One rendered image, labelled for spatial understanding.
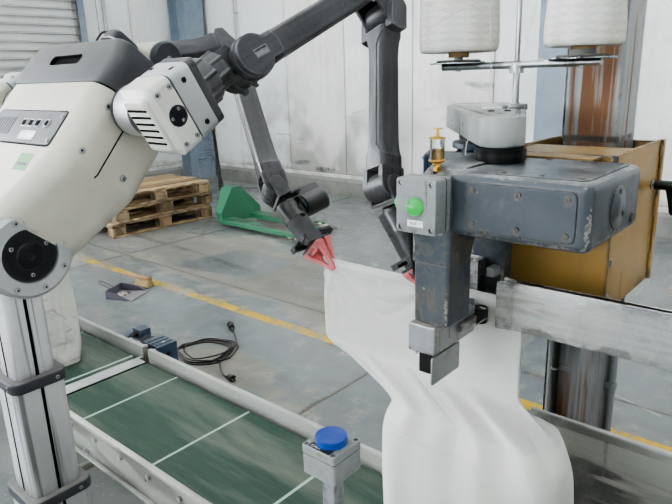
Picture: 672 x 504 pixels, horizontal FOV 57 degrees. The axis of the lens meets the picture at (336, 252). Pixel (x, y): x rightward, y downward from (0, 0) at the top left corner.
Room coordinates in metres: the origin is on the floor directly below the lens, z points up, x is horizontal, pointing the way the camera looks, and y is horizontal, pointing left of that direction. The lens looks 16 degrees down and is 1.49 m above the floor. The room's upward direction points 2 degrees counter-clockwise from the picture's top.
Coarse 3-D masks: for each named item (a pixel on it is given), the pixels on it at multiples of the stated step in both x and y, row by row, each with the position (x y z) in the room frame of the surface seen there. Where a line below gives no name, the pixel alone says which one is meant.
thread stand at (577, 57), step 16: (592, 48) 1.17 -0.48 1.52; (432, 64) 1.35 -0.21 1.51; (448, 64) 1.37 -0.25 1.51; (464, 64) 1.35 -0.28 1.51; (480, 64) 1.32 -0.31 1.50; (496, 64) 1.30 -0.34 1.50; (512, 64) 1.27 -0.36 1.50; (528, 64) 1.25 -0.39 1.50; (544, 64) 1.23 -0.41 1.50; (560, 64) 1.21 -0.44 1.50; (576, 64) 1.19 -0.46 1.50; (592, 64) 1.18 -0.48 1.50; (512, 96) 1.28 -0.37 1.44
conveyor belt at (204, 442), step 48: (96, 384) 2.14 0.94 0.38; (144, 384) 2.13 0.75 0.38; (192, 384) 2.12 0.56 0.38; (144, 432) 1.79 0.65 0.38; (192, 432) 1.79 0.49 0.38; (240, 432) 1.78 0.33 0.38; (288, 432) 1.77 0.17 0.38; (192, 480) 1.53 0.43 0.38; (240, 480) 1.53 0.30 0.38; (288, 480) 1.52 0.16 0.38
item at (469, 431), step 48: (336, 288) 1.37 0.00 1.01; (384, 288) 1.27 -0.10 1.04; (336, 336) 1.37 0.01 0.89; (384, 336) 1.27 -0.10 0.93; (480, 336) 1.12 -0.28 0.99; (384, 384) 1.22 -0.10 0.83; (480, 384) 1.12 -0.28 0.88; (384, 432) 1.18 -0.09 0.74; (432, 432) 1.09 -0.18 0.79; (480, 432) 1.04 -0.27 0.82; (528, 432) 1.02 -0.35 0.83; (384, 480) 1.17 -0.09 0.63; (432, 480) 1.08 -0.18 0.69; (480, 480) 1.01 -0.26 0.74; (528, 480) 0.96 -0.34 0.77
